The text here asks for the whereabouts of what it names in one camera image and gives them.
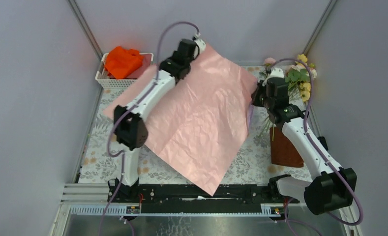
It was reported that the orange cloth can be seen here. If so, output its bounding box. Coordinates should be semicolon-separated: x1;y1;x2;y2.
105;46;144;79

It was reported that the purple cable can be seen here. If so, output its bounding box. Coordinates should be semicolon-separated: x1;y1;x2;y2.
97;21;201;236
269;59;364;236

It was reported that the white plastic basket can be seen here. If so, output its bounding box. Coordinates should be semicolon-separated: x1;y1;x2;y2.
95;53;154;89

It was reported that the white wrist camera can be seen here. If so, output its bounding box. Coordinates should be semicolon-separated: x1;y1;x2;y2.
193;33;206;56
267;67;284;79

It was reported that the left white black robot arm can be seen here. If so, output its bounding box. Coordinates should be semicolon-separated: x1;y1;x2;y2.
113;39;206;202

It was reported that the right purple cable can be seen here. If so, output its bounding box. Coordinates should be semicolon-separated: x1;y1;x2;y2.
269;59;364;236

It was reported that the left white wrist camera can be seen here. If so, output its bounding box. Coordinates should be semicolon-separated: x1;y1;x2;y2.
193;33;206;56

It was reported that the yellow fake flower bunch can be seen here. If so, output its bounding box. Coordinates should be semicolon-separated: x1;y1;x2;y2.
260;54;318;138

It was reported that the black mounting base rail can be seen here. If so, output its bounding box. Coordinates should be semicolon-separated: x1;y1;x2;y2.
108;184;285;214

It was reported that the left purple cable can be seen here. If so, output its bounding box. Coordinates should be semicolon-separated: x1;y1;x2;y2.
97;21;201;236

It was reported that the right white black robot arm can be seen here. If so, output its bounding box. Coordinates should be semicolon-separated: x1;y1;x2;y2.
251;77;357;215

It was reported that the dark red folded paper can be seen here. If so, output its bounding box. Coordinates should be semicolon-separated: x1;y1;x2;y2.
127;53;153;79

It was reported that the brown leather pad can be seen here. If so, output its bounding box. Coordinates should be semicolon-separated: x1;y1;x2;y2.
269;126;304;168

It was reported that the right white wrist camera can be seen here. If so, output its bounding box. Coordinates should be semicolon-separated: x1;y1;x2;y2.
267;67;284;79

